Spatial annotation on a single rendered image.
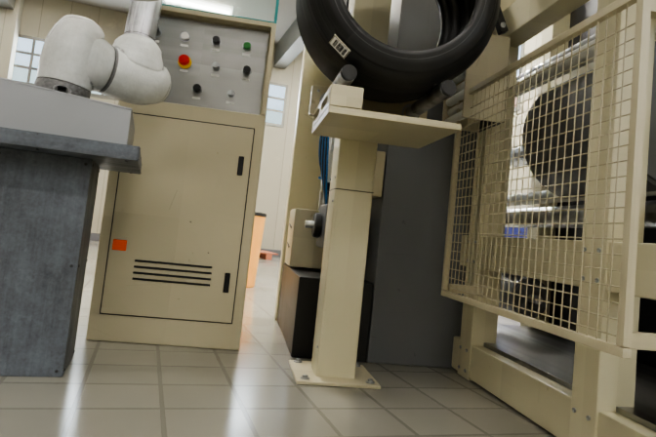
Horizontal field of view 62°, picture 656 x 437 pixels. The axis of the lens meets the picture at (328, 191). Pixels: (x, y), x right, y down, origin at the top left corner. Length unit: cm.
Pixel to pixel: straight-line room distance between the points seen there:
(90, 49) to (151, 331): 101
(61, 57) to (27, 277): 63
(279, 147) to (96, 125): 791
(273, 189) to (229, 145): 725
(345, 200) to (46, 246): 89
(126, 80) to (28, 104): 34
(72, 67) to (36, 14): 797
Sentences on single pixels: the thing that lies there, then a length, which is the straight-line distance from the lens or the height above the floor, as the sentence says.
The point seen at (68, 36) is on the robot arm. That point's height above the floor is 96.
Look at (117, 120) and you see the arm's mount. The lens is 161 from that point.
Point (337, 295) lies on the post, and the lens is 180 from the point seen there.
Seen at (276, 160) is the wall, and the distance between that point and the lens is 939.
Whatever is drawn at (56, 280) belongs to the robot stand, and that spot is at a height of 26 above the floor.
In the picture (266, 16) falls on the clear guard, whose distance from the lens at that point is 228.
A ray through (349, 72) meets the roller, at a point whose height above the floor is 90.
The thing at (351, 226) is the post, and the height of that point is 50.
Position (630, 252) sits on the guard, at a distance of 113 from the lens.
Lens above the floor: 47
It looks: 5 degrees up
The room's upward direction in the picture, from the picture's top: 6 degrees clockwise
